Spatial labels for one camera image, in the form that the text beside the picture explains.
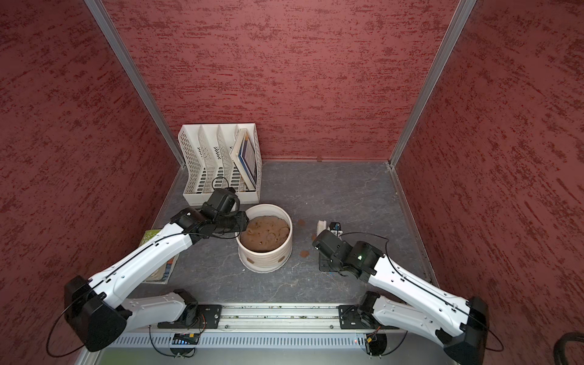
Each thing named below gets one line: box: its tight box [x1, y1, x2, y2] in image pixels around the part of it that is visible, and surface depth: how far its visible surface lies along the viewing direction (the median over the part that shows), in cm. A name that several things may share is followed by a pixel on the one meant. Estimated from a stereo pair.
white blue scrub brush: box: [316, 220, 327, 237], surface depth 83 cm
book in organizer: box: [229, 127, 258, 191], surface depth 97 cm
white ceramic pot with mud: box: [234, 203, 294, 273], surface depth 83 cm
